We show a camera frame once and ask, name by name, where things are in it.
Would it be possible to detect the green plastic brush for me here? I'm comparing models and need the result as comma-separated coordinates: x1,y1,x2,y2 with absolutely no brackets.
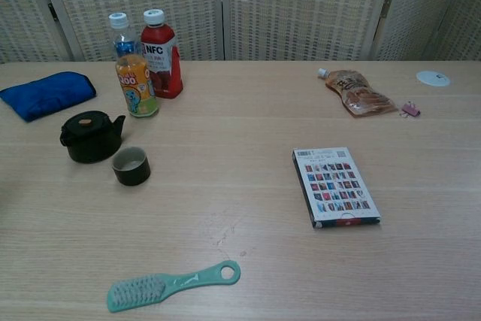
107,259,241,313

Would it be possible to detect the picture card box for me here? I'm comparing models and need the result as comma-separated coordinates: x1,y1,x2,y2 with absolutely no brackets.
291,146,382,229

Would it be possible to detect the brown sauce pouch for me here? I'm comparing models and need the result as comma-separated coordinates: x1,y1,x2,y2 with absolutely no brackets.
317,68,399,119

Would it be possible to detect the black teapot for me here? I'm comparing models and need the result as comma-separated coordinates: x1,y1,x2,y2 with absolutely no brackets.
59,110,127,165

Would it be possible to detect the blue folded cloth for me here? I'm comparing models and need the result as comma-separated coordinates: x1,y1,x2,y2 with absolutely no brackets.
0,71,97,123

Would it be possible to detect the orange Qoo juice bottle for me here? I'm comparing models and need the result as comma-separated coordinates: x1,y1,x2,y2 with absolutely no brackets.
108,12,160,119

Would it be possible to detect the woven folding screen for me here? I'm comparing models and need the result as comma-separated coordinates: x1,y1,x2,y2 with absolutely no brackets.
0,0,481,63

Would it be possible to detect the pink binder clip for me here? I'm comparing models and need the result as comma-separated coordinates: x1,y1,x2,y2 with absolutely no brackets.
401,101,422,118

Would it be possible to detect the dark green teacup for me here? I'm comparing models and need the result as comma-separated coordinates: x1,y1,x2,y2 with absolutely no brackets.
111,147,152,187

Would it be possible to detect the white round lid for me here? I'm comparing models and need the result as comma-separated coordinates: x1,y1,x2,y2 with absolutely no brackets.
416,70,451,88

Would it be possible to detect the red NFC juice bottle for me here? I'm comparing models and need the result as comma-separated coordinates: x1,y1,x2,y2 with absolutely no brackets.
140,8,184,100

